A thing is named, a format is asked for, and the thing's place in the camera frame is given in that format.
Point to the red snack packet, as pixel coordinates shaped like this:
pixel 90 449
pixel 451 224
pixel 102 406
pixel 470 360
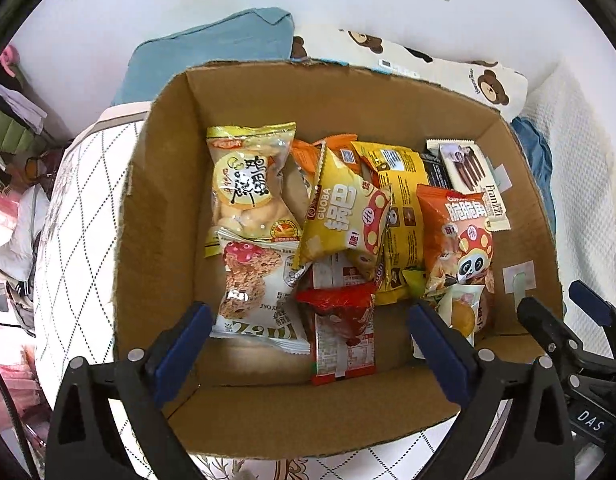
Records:
pixel 340 332

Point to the pink plush toy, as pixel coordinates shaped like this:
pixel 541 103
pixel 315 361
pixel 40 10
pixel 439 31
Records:
pixel 8 57

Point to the long yellow snack packet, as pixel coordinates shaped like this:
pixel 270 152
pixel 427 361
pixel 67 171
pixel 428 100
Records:
pixel 405 200

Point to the white textured blanket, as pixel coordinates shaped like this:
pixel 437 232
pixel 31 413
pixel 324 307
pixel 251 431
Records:
pixel 580 160

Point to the yellow green candy packet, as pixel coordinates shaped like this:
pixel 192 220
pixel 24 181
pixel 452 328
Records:
pixel 415 280

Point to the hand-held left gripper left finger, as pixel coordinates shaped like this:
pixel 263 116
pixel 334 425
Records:
pixel 180 345

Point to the yellow mushroom print snack packet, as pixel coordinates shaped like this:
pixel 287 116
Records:
pixel 338 215

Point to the pink plastic bag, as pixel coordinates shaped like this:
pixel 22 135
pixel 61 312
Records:
pixel 5 210

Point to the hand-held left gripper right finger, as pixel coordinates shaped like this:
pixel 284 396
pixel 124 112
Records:
pixel 440 345

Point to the teal pillow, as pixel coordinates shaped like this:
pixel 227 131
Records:
pixel 213 50

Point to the yellow round biscuit packet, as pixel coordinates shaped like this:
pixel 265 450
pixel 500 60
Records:
pixel 248 190

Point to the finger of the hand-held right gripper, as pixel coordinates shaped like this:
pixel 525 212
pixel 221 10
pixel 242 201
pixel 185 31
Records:
pixel 540 320
pixel 590 297

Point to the grey hanging clothes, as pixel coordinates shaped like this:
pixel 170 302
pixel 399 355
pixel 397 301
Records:
pixel 18 105

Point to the black snack packet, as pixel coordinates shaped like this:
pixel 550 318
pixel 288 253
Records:
pixel 435 170

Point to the white bear print pillow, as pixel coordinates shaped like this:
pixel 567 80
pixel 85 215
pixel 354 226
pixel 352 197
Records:
pixel 437 72

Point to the white grey garment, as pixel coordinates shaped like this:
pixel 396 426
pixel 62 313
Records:
pixel 18 247

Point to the clear packet with yellow cake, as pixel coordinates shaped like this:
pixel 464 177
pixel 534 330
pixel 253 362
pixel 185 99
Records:
pixel 460 312

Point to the white oat biscuit packet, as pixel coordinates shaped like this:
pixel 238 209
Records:
pixel 258 292

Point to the brown cardboard box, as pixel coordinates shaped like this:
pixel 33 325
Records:
pixel 158 210

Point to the green puffer jacket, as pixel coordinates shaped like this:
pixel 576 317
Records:
pixel 8 130

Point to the blue blanket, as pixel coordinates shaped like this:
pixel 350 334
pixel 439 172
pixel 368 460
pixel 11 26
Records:
pixel 535 152

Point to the white chocolate wafer packet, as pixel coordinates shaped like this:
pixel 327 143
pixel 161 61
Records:
pixel 475 182

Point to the orange panda snack packet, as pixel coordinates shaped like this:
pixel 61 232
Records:
pixel 455 240

